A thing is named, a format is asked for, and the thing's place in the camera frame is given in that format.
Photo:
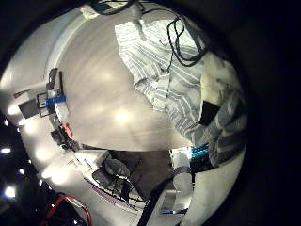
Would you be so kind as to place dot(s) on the striped white grey shirt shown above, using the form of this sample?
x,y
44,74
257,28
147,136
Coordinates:
x,y
147,59

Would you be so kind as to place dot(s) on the small white box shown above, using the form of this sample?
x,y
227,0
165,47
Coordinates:
x,y
89,12

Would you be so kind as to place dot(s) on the small red item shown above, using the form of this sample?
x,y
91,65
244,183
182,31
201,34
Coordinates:
x,y
67,130

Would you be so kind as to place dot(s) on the black equipment pile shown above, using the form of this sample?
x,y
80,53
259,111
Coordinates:
x,y
64,141

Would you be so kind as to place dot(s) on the white desk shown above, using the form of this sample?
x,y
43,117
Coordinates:
x,y
91,157

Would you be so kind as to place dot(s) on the dark monitor screen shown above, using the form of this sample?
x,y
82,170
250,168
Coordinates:
x,y
28,108

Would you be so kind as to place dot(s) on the black office chair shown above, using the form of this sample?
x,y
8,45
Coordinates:
x,y
116,168

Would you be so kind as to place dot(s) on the black frame stand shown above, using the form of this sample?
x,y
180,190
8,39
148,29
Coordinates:
x,y
53,78

